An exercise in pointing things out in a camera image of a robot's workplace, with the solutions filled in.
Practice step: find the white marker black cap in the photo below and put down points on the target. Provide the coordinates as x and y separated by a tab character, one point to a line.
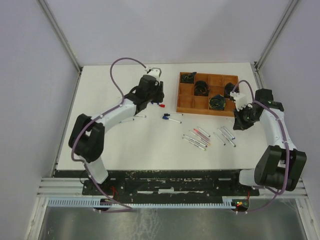
172	114

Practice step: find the aluminium frame post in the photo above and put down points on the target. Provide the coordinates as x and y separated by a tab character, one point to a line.
46	9
282	23

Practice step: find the pink highlighter pen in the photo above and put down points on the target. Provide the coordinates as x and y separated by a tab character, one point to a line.
201	135

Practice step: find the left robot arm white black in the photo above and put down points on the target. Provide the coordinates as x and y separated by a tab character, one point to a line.
87	138

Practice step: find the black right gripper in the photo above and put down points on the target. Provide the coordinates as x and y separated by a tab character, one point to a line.
238	124

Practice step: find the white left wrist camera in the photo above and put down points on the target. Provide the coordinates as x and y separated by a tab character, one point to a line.
155	72

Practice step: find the aluminium frame post left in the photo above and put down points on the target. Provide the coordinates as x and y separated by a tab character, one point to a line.
46	9

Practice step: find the white slotted cable duct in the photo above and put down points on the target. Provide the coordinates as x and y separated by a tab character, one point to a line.
97	202

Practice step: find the magenta capped marker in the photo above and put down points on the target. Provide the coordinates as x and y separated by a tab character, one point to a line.
195	141

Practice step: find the orange wooden compartment tray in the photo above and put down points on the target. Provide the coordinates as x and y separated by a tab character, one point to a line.
195	89

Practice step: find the black capped thin marker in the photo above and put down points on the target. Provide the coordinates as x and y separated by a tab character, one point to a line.
219	138

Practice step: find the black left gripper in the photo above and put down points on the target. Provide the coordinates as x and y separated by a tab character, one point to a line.
159	87

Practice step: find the aluminium frame post right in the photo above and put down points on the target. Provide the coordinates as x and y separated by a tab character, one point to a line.
282	23

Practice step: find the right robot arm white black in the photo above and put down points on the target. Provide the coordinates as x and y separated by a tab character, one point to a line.
281	165

